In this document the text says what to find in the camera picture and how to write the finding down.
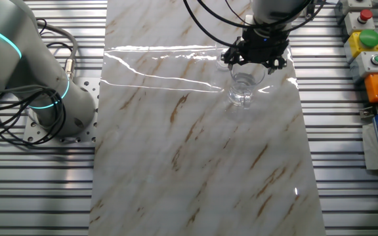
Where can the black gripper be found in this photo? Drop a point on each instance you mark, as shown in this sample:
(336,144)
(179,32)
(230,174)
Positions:
(264,47)

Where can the glass mug with water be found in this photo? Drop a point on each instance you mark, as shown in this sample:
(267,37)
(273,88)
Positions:
(241,91)

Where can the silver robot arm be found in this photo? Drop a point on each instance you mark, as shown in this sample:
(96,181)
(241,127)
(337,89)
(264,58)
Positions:
(8,59)

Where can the small empty glass cup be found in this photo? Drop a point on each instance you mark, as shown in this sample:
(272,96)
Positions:
(222,67)

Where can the grey box red button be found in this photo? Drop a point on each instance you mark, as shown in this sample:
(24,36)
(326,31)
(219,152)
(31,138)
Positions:
(359,21)

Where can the grey box small green button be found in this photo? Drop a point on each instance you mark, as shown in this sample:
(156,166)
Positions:
(369,64)

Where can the yellow box green mushroom button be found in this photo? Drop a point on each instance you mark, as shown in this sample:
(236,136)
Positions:
(367,39)

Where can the plain grey control box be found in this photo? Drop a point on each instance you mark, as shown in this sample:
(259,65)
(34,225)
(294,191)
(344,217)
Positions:
(356,4)

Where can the marble pattern table sheet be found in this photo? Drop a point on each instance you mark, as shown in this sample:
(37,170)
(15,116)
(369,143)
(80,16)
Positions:
(192,164)

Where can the orange box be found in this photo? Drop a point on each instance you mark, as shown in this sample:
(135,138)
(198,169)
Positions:
(374,88)

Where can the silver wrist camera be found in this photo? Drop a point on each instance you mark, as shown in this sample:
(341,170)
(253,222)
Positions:
(250,20)

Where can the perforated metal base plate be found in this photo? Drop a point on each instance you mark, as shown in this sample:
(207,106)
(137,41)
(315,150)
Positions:
(89,86)

